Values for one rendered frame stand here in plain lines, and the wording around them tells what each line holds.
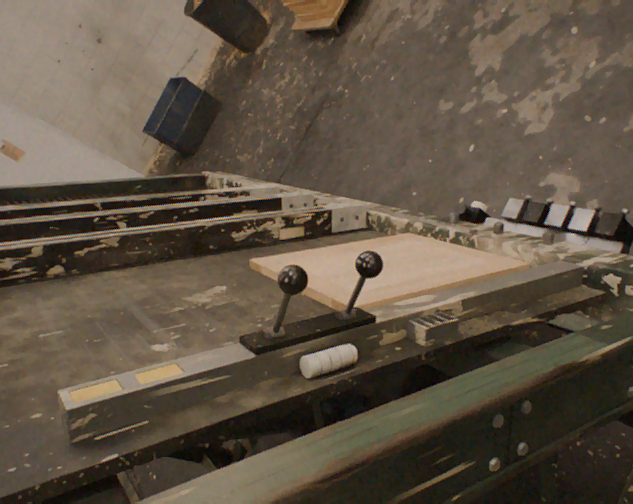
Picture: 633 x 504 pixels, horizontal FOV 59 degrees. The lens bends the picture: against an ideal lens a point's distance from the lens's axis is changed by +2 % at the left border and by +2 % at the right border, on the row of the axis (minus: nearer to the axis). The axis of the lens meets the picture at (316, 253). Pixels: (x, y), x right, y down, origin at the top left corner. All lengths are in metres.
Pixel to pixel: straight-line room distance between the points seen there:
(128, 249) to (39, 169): 3.56
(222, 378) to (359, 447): 0.24
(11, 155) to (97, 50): 1.87
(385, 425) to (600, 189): 1.95
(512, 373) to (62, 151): 4.43
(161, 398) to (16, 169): 4.24
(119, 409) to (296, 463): 0.24
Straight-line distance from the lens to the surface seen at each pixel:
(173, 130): 5.38
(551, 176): 2.53
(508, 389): 0.64
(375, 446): 0.52
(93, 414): 0.66
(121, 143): 6.36
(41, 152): 4.83
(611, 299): 1.20
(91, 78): 6.26
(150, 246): 1.33
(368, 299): 0.97
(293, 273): 0.65
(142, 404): 0.67
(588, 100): 2.67
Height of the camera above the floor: 1.92
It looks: 36 degrees down
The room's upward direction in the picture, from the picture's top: 60 degrees counter-clockwise
